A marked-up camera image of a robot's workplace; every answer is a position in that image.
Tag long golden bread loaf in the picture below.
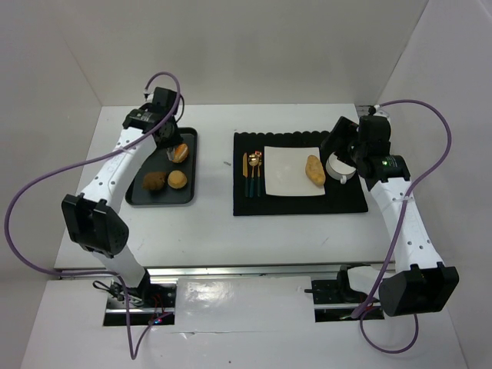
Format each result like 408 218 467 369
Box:
305 155 326 187

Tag metal tongs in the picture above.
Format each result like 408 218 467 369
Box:
166 146 177 161

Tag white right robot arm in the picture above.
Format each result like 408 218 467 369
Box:
321 115 459 317

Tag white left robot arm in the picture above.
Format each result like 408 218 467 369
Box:
61 88 181 297

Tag orange glazed bread roll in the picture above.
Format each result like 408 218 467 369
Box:
171 143 189 164

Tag dark brown bread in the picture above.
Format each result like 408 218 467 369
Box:
142 171 167 191

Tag dark grey serving tray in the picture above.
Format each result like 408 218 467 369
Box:
125 127 198 207

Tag round yellow bun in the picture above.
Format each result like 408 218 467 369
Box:
168 170 188 189

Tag white square plate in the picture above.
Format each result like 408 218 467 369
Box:
263 146 325 197

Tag black placemat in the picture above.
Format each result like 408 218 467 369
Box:
233 131 368 217

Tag white cup with handle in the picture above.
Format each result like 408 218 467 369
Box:
325 154 356 185

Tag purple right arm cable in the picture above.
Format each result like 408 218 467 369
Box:
355 98 451 354

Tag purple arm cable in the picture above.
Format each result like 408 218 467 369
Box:
355 98 451 354
6 72 185 361

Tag gold knife green handle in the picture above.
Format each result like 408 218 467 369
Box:
242 152 249 198

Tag gold fork green handle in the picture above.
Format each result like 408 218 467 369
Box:
255 151 262 197

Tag gold spoon green handle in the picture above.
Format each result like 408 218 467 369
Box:
248 153 259 198

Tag metal rail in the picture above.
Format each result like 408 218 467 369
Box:
59 262 397 278

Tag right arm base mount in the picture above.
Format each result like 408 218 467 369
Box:
304 265 367 323

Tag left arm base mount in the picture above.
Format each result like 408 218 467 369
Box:
92 281 177 327

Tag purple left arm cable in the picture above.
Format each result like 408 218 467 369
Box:
6 72 185 361

